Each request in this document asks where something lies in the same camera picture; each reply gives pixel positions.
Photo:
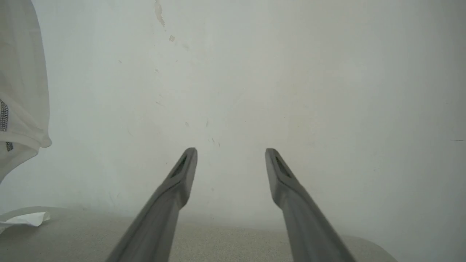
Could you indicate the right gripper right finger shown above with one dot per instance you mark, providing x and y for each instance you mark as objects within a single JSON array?
[{"x": 302, "y": 218}]

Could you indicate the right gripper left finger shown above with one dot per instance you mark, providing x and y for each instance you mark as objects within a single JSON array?
[{"x": 164, "y": 214}]

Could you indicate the white t-shirt with black stitching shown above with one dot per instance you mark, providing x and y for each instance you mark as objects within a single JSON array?
[{"x": 22, "y": 72}]

